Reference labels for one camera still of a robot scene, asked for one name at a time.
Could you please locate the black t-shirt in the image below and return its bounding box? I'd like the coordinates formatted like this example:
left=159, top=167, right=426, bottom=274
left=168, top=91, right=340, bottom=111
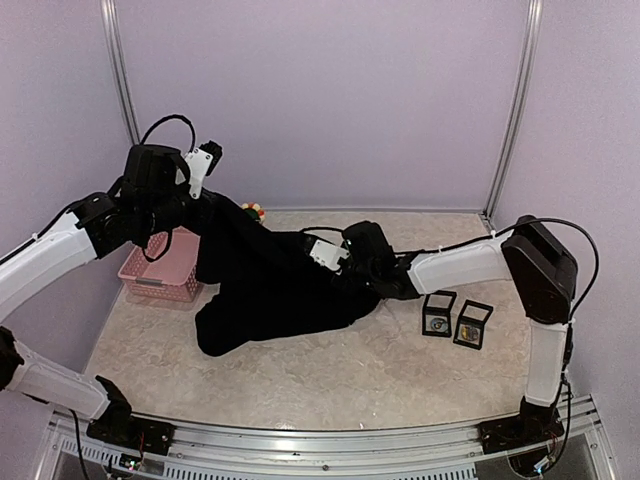
left=195, top=194, right=381, bottom=357

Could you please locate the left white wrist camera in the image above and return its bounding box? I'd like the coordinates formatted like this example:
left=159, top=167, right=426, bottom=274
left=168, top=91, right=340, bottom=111
left=185, top=141, right=223, bottom=200

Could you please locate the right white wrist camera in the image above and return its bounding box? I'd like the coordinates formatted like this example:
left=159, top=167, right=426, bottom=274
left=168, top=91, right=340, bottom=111
left=309, top=239, right=350, bottom=273

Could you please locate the front aluminium rail base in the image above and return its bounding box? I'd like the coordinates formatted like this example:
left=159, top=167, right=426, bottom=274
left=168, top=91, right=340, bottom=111
left=30, top=396, right=620, bottom=479

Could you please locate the black display box right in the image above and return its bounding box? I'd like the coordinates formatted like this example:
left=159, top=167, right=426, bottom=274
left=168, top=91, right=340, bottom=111
left=453, top=299, right=494, bottom=350

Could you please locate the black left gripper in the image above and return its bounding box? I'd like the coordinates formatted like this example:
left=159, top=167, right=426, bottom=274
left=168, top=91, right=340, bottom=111
left=140, top=187, right=218, bottom=237

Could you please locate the left aluminium frame post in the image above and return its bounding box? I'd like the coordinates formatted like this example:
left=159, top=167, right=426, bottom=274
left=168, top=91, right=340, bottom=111
left=99, top=0, right=141, bottom=144

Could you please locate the pink plastic basket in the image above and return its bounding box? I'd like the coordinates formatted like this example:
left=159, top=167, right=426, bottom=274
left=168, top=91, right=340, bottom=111
left=118, top=228, right=201, bottom=303

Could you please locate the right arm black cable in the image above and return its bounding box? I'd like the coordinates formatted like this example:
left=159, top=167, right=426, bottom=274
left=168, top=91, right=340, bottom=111
left=529, top=214, right=600, bottom=321

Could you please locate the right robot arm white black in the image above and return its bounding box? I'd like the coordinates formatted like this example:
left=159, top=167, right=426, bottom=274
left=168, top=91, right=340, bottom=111
left=310, top=215, right=578, bottom=452

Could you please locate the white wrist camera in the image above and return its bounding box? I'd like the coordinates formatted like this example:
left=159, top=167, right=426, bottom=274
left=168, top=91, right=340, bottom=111
left=309, top=239, right=350, bottom=273
left=185, top=141, right=223, bottom=200

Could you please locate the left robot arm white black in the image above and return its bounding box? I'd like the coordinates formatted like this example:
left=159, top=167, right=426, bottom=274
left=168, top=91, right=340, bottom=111
left=1, top=141, right=222, bottom=445

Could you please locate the black display box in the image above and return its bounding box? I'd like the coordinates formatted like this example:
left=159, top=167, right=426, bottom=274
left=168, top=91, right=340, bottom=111
left=453, top=299, right=494, bottom=350
left=421, top=290, right=457, bottom=338

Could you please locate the black display box left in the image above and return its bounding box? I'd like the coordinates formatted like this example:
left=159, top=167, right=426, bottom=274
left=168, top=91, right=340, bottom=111
left=421, top=290, right=457, bottom=338

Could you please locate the aluminium frame post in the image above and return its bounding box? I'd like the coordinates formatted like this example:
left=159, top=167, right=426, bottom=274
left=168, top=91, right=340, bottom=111
left=99, top=0, right=141, bottom=144
left=482, top=0, right=544, bottom=225

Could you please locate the right aluminium frame post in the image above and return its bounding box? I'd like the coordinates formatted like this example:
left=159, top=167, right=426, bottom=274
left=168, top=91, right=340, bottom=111
left=482, top=0, right=544, bottom=225

